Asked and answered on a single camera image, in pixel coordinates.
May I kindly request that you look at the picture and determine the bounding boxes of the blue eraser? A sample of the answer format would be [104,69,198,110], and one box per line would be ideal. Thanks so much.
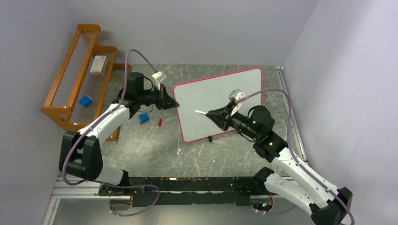
[138,113,149,124]
[79,95,93,107]

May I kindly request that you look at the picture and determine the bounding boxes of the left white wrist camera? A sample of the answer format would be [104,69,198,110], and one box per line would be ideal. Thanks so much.
[152,71,167,90]

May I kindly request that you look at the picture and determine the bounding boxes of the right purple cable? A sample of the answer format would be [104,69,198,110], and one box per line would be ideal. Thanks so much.
[237,88,355,225]

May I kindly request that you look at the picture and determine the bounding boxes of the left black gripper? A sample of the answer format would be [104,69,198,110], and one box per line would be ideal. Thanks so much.
[137,83,178,110]

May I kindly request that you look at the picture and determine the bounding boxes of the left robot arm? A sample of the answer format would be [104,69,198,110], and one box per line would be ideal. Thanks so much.
[59,71,179,195]

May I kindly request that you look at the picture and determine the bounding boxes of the orange wooden shelf rack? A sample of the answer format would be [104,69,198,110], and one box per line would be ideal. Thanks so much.
[41,24,131,131]

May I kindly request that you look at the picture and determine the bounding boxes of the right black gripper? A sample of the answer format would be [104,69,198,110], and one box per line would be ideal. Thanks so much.
[207,102,260,140]

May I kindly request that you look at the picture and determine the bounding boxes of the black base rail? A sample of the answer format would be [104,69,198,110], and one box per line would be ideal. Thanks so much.
[98,176,269,207]

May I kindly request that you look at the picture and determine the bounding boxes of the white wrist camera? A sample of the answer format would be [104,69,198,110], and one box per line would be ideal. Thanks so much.
[229,89,245,115]
[152,71,167,90]

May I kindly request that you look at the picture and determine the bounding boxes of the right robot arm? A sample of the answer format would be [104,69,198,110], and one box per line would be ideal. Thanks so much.
[205,103,352,225]

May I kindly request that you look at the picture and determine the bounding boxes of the blue eraser on shelf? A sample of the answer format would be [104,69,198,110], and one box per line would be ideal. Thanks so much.
[79,95,93,107]

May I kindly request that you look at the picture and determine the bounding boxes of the white red cardboard box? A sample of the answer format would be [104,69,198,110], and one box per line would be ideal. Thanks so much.
[90,55,108,76]

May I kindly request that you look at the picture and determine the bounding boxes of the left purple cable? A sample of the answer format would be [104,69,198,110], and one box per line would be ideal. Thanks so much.
[61,49,161,217]

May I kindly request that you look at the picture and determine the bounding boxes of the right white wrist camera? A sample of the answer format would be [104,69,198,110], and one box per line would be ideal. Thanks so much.
[229,89,245,115]

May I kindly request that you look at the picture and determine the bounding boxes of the red framed whiteboard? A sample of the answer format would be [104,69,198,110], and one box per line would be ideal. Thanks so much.
[173,67,263,143]

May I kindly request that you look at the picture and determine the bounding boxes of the purple cable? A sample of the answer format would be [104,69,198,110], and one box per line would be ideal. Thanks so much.
[61,49,161,217]
[237,88,355,225]

